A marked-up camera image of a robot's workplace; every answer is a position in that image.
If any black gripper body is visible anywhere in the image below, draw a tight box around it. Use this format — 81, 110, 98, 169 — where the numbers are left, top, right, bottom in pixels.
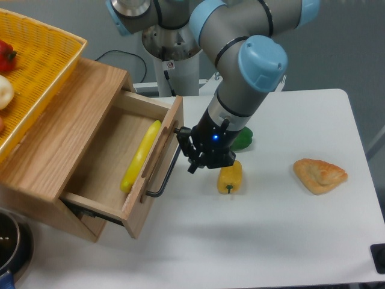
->
191, 110, 241, 159

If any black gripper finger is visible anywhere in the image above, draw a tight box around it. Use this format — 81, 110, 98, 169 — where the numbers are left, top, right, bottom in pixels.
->
176, 126, 204, 174
205, 151, 236, 169

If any wooden top drawer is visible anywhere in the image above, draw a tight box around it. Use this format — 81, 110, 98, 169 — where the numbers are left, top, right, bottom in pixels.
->
60, 92, 183, 238

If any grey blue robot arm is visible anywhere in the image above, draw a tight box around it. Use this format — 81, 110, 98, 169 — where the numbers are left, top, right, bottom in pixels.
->
106, 1, 320, 173

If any wooden drawer cabinet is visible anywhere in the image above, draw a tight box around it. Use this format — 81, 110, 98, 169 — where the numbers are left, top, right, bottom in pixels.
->
1, 58, 129, 242

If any yellow bell pepper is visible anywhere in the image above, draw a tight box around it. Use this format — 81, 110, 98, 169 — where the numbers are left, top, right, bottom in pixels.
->
217, 160, 242, 194

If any green bell pepper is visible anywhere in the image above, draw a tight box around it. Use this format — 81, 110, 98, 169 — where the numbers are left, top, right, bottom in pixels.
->
230, 126, 253, 151

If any yellow squash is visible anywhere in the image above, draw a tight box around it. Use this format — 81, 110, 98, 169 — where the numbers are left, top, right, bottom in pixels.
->
120, 120, 161, 193

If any golden pastry bread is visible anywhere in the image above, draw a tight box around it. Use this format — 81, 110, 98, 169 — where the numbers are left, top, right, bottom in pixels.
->
292, 158, 348, 195

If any yellow plastic basket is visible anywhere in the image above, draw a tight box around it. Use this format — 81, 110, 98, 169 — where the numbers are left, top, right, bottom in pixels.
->
1, 9, 87, 160

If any black corner device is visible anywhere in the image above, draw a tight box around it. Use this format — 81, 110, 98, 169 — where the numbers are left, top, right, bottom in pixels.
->
370, 243, 385, 275

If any white onion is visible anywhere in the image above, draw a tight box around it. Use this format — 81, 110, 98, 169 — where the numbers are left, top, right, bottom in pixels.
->
0, 76, 14, 110

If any dark metal pot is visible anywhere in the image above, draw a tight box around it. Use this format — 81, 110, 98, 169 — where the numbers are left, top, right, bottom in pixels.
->
1, 210, 34, 288

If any red bell pepper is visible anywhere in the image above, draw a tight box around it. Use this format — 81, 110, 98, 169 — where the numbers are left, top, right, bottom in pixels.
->
0, 40, 17, 72

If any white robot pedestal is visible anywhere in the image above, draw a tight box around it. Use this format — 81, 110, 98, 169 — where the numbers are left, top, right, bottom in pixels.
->
141, 25, 203, 98

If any black cable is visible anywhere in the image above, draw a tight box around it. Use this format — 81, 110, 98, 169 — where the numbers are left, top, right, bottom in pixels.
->
94, 49, 147, 84

